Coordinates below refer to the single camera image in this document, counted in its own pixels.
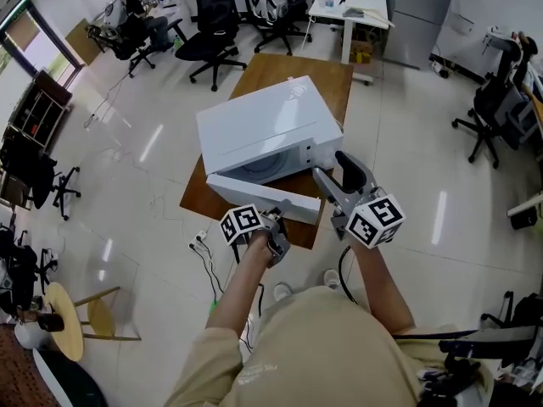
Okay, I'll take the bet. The wooden stool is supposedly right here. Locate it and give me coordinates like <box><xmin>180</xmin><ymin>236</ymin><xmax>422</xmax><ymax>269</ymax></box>
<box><xmin>74</xmin><ymin>285</ymin><xmax>143</xmax><ymax>343</ymax></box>

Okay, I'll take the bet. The white desk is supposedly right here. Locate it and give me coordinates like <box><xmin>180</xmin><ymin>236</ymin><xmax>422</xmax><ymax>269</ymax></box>
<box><xmin>507</xmin><ymin>192</ymin><xmax>543</xmax><ymax>218</ymax></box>
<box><xmin>308</xmin><ymin>0</ymin><xmax>395</xmax><ymax>86</ymax></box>

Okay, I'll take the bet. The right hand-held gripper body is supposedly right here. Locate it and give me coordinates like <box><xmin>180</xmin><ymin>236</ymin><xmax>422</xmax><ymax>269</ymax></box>
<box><xmin>330</xmin><ymin>186</ymin><xmax>407</xmax><ymax>250</ymax></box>

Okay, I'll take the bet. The person's right white shoe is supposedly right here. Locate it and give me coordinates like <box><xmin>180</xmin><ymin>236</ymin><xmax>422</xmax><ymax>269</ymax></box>
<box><xmin>322</xmin><ymin>268</ymin><xmax>343</xmax><ymax>290</ymax></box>

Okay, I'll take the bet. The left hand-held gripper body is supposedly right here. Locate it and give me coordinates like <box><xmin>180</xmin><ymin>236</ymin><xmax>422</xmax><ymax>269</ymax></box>
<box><xmin>219</xmin><ymin>203</ymin><xmax>293</xmax><ymax>269</ymax></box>

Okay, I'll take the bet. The silver refrigerator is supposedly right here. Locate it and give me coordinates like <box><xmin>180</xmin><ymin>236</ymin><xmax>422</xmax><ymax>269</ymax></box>
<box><xmin>383</xmin><ymin>0</ymin><xmax>462</xmax><ymax>70</ymax></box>

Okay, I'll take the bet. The person's left forearm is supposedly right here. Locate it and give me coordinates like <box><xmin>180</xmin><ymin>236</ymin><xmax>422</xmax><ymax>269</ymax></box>
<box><xmin>205</xmin><ymin>237</ymin><xmax>272</xmax><ymax>332</ymax></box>

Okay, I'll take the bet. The white power strip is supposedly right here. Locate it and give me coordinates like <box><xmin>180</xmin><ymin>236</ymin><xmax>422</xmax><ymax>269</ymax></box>
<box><xmin>188</xmin><ymin>229</ymin><xmax>212</xmax><ymax>254</ymax></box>
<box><xmin>430</xmin><ymin>55</ymin><xmax>453</xmax><ymax>80</ymax></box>

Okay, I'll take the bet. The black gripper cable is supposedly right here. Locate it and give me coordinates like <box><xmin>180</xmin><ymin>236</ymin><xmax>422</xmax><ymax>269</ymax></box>
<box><xmin>338</xmin><ymin>243</ymin><xmax>372</xmax><ymax>311</ymax></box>

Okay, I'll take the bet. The white microwave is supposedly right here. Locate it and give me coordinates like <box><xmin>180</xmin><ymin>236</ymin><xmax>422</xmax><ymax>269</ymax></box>
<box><xmin>195</xmin><ymin>75</ymin><xmax>344</xmax><ymax>186</ymax></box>

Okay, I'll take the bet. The brown cardboard sheet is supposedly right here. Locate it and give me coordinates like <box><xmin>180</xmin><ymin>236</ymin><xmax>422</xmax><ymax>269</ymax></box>
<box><xmin>64</xmin><ymin>17</ymin><xmax>105</xmax><ymax>66</ymax></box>

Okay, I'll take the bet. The white pot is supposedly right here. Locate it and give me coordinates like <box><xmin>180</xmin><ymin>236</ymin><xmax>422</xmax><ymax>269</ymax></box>
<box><xmin>14</xmin><ymin>320</ymin><xmax>51</xmax><ymax>350</ymax></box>

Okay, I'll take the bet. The person's beige shirt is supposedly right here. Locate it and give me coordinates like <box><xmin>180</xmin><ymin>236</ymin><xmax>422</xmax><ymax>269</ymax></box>
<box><xmin>163</xmin><ymin>285</ymin><xmax>495</xmax><ymax>407</ymax></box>

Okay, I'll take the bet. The black round table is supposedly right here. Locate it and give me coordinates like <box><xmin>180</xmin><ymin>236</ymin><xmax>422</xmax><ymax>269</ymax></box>
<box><xmin>32</xmin><ymin>348</ymin><xmax>107</xmax><ymax>407</ymax></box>

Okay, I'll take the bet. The black low shelf cabinet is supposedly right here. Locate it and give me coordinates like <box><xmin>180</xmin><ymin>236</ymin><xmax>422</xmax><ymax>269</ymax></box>
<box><xmin>7</xmin><ymin>70</ymin><xmax>74</xmax><ymax>152</ymax></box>

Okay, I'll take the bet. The cardboard box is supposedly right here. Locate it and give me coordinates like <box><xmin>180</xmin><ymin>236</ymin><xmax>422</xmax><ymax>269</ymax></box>
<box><xmin>349</xmin><ymin>38</ymin><xmax>375</xmax><ymax>65</ymax></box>

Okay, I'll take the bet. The black box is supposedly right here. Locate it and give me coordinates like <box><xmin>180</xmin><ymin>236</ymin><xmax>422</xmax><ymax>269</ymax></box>
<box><xmin>510</xmin><ymin>208</ymin><xmax>539</xmax><ymax>231</ymax></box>

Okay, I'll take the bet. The brown wooden table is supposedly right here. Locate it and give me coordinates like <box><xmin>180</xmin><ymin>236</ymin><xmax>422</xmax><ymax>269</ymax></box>
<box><xmin>179</xmin><ymin>52</ymin><xmax>355</xmax><ymax>251</ymax></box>

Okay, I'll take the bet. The round wooden side table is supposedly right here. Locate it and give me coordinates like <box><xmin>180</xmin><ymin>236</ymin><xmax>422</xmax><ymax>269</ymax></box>
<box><xmin>44</xmin><ymin>281</ymin><xmax>86</xmax><ymax>363</ymax></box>

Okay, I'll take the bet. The black office chair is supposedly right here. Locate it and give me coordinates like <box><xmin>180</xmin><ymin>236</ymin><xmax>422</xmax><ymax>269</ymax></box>
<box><xmin>248</xmin><ymin>0</ymin><xmax>314</xmax><ymax>57</ymax></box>
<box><xmin>87</xmin><ymin>17</ymin><xmax>188</xmax><ymax>79</ymax></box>
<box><xmin>481</xmin><ymin>290</ymin><xmax>543</xmax><ymax>334</ymax></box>
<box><xmin>174</xmin><ymin>0</ymin><xmax>248</xmax><ymax>92</ymax></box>
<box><xmin>451</xmin><ymin>36</ymin><xmax>540</xmax><ymax>169</ymax></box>
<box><xmin>0</xmin><ymin>130</ymin><xmax>82</xmax><ymax>222</ymax></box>

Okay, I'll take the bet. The person's right forearm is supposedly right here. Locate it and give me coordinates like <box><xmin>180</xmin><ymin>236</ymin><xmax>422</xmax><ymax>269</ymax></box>
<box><xmin>350</xmin><ymin>239</ymin><xmax>417</xmax><ymax>332</ymax></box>

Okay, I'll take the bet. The white appliance door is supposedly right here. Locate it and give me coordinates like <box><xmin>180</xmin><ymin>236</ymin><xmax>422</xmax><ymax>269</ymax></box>
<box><xmin>205</xmin><ymin>171</ymin><xmax>326</xmax><ymax>228</ymax></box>

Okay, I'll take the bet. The dark-framed doorway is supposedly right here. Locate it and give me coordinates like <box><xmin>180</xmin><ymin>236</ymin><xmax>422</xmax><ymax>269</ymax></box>
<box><xmin>0</xmin><ymin>0</ymin><xmax>86</xmax><ymax>84</ymax></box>

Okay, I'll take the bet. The person's left hand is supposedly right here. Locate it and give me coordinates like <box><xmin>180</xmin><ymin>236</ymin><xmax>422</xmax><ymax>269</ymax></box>
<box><xmin>250</xmin><ymin>231</ymin><xmax>277</xmax><ymax>270</ymax></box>

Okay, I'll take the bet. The black floor cable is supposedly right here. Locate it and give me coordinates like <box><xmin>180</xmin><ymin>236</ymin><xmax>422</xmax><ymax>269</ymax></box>
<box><xmin>195</xmin><ymin>237</ymin><xmax>226</xmax><ymax>298</ymax></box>

